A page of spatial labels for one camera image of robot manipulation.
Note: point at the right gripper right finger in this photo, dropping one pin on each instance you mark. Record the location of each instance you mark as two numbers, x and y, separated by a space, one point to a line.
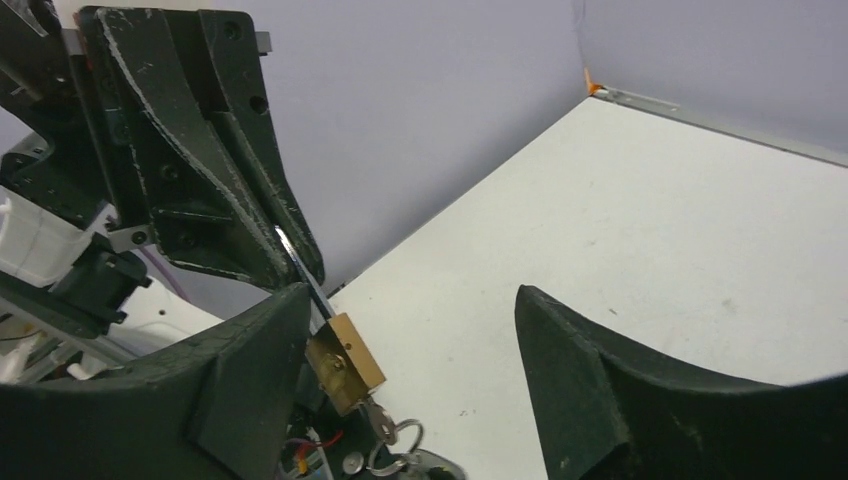
608 407

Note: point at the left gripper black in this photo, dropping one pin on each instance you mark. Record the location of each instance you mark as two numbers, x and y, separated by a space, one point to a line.
166 112

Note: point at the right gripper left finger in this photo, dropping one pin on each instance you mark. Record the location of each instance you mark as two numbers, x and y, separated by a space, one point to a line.
213 406

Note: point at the brass padlock keys grey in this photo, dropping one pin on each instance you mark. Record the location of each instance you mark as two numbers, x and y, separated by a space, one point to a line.
398 452

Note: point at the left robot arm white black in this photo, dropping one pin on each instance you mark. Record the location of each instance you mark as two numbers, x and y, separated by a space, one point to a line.
148 127

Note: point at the aluminium rail frame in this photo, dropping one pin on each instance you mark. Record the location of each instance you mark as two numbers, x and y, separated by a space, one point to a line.
687 115

